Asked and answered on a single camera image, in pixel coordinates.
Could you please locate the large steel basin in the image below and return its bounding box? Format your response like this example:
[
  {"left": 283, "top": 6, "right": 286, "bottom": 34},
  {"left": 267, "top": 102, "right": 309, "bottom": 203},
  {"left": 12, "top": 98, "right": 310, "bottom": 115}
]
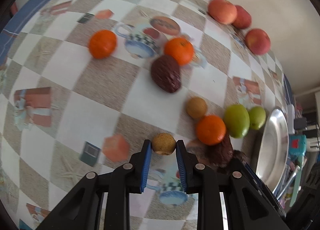
[{"left": 252, "top": 107, "right": 289, "bottom": 192}]

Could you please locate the mint green toy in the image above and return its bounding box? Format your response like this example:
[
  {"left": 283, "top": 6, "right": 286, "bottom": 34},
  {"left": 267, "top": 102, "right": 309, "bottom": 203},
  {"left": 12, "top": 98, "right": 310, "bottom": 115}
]
[{"left": 290, "top": 156, "right": 305, "bottom": 207}]

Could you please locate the black charger plug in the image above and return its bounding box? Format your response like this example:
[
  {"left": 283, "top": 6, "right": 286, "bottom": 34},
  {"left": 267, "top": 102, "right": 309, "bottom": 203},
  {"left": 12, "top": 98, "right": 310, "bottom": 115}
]
[{"left": 293, "top": 117, "right": 308, "bottom": 130}]

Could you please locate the green jujube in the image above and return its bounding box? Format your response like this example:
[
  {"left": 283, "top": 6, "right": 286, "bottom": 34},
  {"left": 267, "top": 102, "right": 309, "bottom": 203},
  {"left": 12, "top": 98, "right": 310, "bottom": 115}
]
[
  {"left": 223, "top": 104, "right": 250, "bottom": 138},
  {"left": 248, "top": 106, "right": 266, "bottom": 130}
]

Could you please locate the pale pink apple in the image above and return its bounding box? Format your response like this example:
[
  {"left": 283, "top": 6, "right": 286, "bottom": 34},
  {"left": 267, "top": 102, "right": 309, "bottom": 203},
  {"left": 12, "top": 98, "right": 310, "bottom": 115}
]
[{"left": 208, "top": 0, "right": 238, "bottom": 25}]

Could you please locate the white power strip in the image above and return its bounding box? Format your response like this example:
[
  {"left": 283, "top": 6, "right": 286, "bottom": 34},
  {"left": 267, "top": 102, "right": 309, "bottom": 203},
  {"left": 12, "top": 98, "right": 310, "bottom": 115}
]
[{"left": 287, "top": 104, "right": 295, "bottom": 135}]

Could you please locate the red apple middle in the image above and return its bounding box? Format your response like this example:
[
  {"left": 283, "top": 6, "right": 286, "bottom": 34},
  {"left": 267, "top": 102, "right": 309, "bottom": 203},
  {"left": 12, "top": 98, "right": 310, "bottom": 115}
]
[{"left": 232, "top": 5, "right": 252, "bottom": 29}]

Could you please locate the small mandarin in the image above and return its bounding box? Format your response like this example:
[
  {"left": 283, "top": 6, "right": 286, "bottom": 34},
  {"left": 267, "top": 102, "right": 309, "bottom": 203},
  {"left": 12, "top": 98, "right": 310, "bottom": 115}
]
[{"left": 88, "top": 30, "right": 117, "bottom": 59}]

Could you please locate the red apple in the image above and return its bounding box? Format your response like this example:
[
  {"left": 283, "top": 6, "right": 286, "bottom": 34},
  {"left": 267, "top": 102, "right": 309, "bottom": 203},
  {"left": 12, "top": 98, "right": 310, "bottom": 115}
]
[
  {"left": 232, "top": 5, "right": 252, "bottom": 29},
  {"left": 245, "top": 28, "right": 271, "bottom": 55}
]

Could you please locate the brown longan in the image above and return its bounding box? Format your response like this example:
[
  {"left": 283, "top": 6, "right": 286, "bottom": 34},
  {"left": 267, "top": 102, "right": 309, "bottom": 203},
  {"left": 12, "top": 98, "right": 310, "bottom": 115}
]
[
  {"left": 185, "top": 97, "right": 208, "bottom": 119},
  {"left": 152, "top": 132, "right": 176, "bottom": 155}
]

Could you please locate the dried red date large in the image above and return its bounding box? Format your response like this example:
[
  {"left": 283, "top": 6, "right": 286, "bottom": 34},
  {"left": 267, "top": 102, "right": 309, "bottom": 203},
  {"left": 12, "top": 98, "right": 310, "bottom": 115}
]
[{"left": 233, "top": 150, "right": 255, "bottom": 176}]

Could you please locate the red apple right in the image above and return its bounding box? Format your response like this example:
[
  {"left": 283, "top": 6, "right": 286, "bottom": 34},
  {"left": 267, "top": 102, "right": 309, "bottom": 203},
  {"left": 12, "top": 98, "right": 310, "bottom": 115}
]
[{"left": 245, "top": 28, "right": 271, "bottom": 55}]

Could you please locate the white phone stand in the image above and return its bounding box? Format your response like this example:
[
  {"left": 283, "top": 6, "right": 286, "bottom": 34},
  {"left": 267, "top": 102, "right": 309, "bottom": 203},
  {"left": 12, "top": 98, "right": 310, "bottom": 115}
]
[{"left": 277, "top": 165, "right": 300, "bottom": 200}]

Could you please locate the mandarin orange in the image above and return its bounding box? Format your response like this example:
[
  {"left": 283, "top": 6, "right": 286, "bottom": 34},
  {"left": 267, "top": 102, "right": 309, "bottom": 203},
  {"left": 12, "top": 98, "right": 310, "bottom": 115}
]
[
  {"left": 195, "top": 115, "right": 226, "bottom": 145},
  {"left": 164, "top": 37, "right": 194, "bottom": 66}
]

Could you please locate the teal toy box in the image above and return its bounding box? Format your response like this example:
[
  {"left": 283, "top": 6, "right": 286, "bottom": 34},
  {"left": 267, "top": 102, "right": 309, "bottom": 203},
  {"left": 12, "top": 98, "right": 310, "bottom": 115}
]
[{"left": 289, "top": 134, "right": 306, "bottom": 156}]

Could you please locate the checkered patterned tablecloth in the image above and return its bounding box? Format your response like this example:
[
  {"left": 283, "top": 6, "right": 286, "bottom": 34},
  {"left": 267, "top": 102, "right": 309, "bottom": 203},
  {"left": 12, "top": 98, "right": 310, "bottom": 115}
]
[{"left": 1, "top": 0, "right": 286, "bottom": 229}]

